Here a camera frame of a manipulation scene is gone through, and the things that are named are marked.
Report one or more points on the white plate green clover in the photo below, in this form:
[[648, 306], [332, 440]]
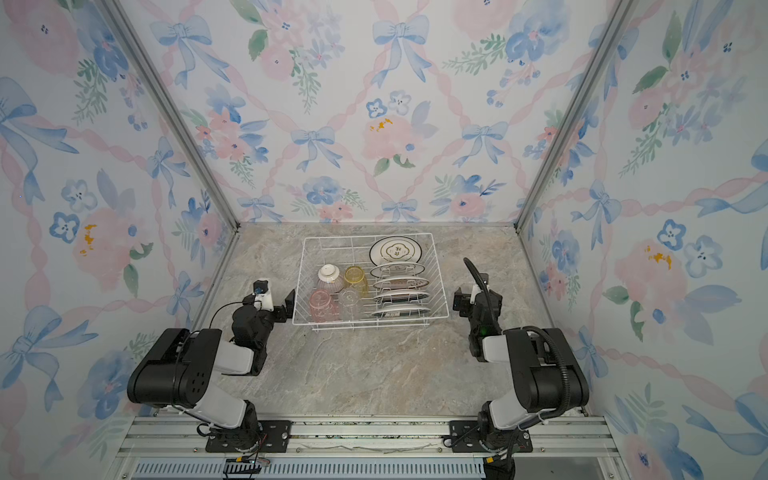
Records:
[[395, 249]]

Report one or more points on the clear glass cup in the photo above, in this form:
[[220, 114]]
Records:
[[350, 304]]

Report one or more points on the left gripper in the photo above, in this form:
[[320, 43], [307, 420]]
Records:
[[280, 310]]

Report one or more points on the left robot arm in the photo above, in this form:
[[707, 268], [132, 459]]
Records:
[[181, 368]]

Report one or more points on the pink glass cup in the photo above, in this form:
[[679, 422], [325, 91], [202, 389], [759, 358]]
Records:
[[323, 307]]

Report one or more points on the orange sunburst plate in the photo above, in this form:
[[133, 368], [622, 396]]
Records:
[[401, 282]]

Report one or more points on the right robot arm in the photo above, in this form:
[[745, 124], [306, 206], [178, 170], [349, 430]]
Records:
[[547, 380]]

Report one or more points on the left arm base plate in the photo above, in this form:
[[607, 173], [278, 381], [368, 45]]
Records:
[[247, 435]]

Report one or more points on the white ceramic bowl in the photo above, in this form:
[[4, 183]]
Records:
[[330, 279]]

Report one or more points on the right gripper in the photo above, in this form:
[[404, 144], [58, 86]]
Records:
[[465, 301]]

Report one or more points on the green red rim plate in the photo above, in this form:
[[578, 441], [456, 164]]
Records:
[[401, 295]]

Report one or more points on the right aluminium corner post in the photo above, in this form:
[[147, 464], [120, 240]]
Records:
[[614, 28]]

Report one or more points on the aluminium front rail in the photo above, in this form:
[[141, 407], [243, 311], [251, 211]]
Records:
[[371, 447]]

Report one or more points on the left aluminium corner post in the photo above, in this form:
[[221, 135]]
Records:
[[129, 40]]

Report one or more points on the aluminium corner post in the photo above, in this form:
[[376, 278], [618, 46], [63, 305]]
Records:
[[129, 40], [614, 28]]

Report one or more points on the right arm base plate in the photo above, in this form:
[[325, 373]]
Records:
[[468, 436]]

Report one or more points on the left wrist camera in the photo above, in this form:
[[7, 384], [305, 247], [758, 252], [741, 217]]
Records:
[[263, 299]]

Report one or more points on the white wire dish rack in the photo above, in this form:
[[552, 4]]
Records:
[[345, 251]]

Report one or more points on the yellow glass cup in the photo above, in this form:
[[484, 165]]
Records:
[[356, 280]]

